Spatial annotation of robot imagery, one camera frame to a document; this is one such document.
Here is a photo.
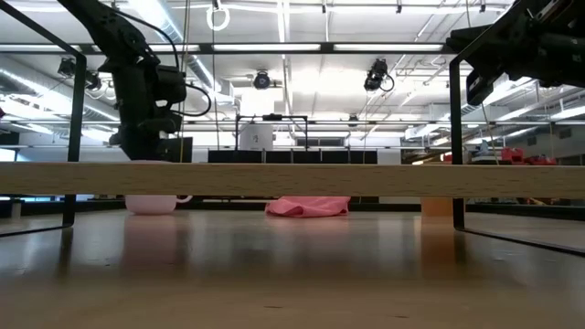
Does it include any black ceiling camera with cable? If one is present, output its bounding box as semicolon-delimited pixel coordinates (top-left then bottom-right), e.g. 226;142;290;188
364;58;395;92

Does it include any row of black panels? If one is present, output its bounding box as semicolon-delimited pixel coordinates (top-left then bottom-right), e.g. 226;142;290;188
207;149;378;165

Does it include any black metal rig frame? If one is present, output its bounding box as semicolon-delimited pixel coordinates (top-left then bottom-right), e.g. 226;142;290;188
0;42;458;55

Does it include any black background station frame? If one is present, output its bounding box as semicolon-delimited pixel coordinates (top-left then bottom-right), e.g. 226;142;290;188
234;112;310;152

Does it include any small pink plastic mug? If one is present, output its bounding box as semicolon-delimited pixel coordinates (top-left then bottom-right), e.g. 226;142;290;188
124;195;194;217

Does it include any pink cloth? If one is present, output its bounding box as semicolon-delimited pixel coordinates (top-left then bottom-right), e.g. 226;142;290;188
264;196;352;218

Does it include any red equipment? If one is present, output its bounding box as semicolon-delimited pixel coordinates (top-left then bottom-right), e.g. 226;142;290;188
500;146;558;165

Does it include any white hanging ring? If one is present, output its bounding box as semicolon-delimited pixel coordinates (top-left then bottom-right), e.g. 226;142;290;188
205;4;231;32

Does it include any clear acrylic tray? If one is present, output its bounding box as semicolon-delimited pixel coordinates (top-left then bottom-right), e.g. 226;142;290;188
0;0;585;257

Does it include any orange faceted mug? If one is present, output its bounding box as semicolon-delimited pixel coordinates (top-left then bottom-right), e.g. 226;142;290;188
420;196;454;218

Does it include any white box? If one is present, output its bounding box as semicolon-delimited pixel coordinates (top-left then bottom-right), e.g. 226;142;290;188
239;123;274;152

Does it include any black ceiling camera cluster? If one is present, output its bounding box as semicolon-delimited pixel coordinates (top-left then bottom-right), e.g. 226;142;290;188
57;57;102;91

